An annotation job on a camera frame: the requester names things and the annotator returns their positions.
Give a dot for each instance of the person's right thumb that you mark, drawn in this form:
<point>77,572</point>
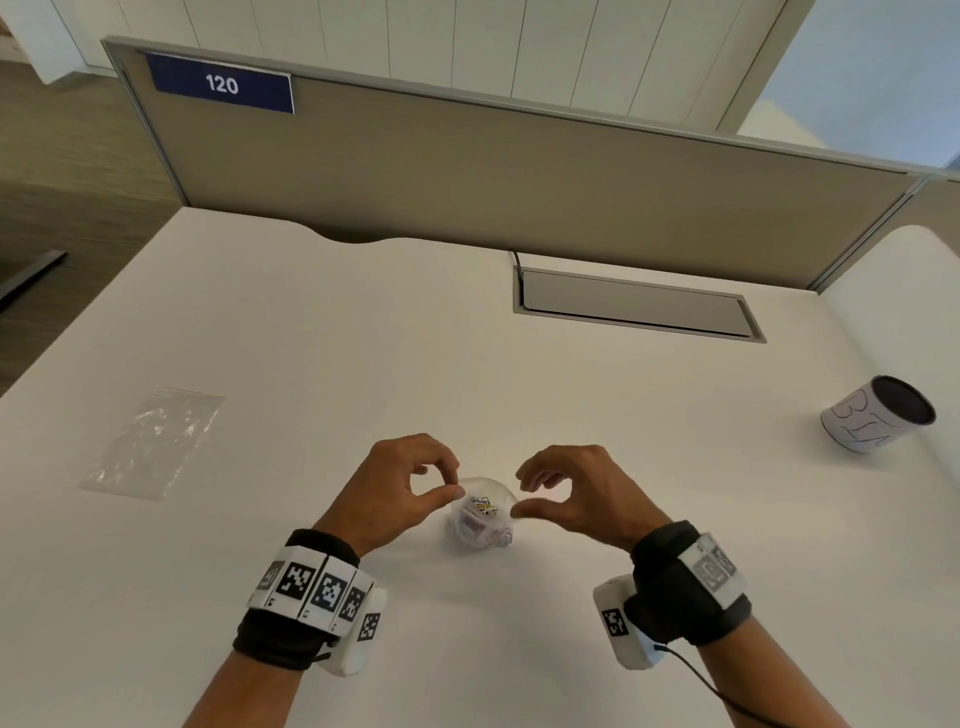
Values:
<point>538,509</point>

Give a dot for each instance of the beige desk partition panel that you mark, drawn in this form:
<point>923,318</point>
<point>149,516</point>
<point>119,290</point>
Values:
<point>525,187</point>

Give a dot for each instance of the white paper cup black inside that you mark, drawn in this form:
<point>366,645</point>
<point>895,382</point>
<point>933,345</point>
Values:
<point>862,424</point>

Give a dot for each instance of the black table foot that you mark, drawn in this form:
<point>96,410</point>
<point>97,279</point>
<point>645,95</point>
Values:
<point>26,279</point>

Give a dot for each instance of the black wristband with markers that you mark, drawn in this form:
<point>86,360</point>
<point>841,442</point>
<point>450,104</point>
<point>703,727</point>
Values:
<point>300,592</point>
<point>686,592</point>

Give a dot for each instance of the empty clear zip bag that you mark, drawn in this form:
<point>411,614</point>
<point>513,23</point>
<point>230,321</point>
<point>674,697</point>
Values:
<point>154,442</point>

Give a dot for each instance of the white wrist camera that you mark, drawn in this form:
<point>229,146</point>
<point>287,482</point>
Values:
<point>360,637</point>
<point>622,626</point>

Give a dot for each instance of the person's left hand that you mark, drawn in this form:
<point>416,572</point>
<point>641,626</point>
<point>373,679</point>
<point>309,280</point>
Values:
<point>382,495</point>

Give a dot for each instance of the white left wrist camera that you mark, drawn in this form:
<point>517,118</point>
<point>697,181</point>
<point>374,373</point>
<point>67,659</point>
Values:
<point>360,637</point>

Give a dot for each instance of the beige side partition panel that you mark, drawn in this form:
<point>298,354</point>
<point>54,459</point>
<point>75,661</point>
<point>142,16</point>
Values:
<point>930,217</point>

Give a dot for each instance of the person's right hand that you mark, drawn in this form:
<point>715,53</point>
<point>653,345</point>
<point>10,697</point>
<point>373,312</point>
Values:
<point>600,499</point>

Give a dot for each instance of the black right wristband with markers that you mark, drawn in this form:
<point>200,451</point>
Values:
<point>686,592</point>

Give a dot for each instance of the white panelled cabinet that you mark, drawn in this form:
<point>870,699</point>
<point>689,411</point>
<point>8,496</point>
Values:
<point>450,45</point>

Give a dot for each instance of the person's right forearm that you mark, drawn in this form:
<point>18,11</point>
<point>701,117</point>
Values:
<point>765,682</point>

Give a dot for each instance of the black left wristband with markers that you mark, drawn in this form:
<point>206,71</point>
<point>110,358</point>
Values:
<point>300,592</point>

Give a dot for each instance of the blue number sign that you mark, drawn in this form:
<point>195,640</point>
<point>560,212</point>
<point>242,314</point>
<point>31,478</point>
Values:
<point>221,82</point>

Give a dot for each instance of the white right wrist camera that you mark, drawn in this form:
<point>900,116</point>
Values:
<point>622,626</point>

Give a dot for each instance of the clear bag of small parts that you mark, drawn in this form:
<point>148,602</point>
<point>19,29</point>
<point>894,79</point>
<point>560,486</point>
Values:
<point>480,521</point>

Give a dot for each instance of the person's left forearm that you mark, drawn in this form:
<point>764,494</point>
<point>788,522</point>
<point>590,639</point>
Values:
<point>247,694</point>

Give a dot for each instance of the person's left thumb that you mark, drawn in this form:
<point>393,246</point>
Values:
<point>439,498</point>

